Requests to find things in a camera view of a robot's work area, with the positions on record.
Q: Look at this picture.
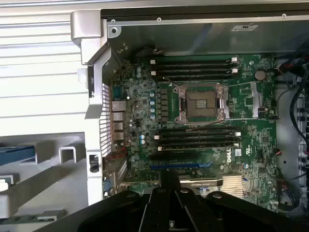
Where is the CPU socket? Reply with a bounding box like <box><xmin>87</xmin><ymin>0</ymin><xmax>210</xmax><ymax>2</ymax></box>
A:
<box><xmin>173</xmin><ymin>83</ymin><xmax>230</xmax><ymax>124</ymax></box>

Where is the silver finned heatsink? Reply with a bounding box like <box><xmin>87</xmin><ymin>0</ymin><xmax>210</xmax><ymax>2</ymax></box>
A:
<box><xmin>221</xmin><ymin>175</ymin><xmax>245</xmax><ymax>199</ymax></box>

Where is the green Dell motherboard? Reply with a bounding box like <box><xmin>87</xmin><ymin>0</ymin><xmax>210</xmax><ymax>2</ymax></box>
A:
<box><xmin>110</xmin><ymin>53</ymin><xmax>279</xmax><ymax>214</ymax></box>

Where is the white case label sticker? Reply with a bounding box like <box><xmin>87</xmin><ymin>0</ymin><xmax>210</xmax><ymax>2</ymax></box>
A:
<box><xmin>231</xmin><ymin>22</ymin><xmax>258</xmax><ymax>32</ymax></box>

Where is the grey open PC case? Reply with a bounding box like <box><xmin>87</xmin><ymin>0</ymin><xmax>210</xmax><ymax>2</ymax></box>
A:
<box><xmin>70</xmin><ymin>9</ymin><xmax>309</xmax><ymax>227</ymax></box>

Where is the grey parts rack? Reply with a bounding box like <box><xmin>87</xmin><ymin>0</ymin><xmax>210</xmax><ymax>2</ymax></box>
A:
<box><xmin>0</xmin><ymin>131</ymin><xmax>88</xmax><ymax>232</ymax></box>

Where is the black expansion slot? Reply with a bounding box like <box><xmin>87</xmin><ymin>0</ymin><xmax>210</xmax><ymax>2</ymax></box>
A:
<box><xmin>149</xmin><ymin>154</ymin><xmax>199</xmax><ymax>162</ymax></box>

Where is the black wire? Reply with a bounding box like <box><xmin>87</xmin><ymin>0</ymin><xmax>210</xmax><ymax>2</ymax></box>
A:
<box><xmin>288</xmin><ymin>43</ymin><xmax>309</xmax><ymax>150</ymax></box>

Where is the blue expansion slot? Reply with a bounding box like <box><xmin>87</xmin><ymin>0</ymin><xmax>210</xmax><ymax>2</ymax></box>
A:
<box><xmin>149</xmin><ymin>161</ymin><xmax>213</xmax><ymax>170</ymax></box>

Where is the round coin battery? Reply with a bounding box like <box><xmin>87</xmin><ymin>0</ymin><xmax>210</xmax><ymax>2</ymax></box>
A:
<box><xmin>255</xmin><ymin>69</ymin><xmax>267</xmax><ymax>82</ymax></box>

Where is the black RAM slot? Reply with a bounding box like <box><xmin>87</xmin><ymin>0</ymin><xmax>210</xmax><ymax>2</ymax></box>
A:
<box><xmin>159</xmin><ymin>127</ymin><xmax>239</xmax><ymax>134</ymax></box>
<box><xmin>149</xmin><ymin>64</ymin><xmax>239</xmax><ymax>70</ymax></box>
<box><xmin>157</xmin><ymin>144</ymin><xmax>241</xmax><ymax>152</ymax></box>
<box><xmin>149</xmin><ymin>69</ymin><xmax>239</xmax><ymax>76</ymax></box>
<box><xmin>154</xmin><ymin>75</ymin><xmax>239</xmax><ymax>82</ymax></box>
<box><xmin>158</xmin><ymin>139</ymin><xmax>239</xmax><ymax>145</ymax></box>
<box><xmin>149</xmin><ymin>58</ymin><xmax>239</xmax><ymax>65</ymax></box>
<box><xmin>154</xmin><ymin>132</ymin><xmax>242</xmax><ymax>140</ymax></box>

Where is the green RAM stick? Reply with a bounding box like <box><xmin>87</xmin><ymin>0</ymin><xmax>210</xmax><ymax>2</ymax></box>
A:
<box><xmin>0</xmin><ymin>210</ymin><xmax>67</xmax><ymax>227</ymax></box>

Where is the black graphics card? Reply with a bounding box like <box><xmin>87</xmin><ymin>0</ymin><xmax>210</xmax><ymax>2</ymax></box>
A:
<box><xmin>120</xmin><ymin>172</ymin><xmax>225</xmax><ymax>193</ymax></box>

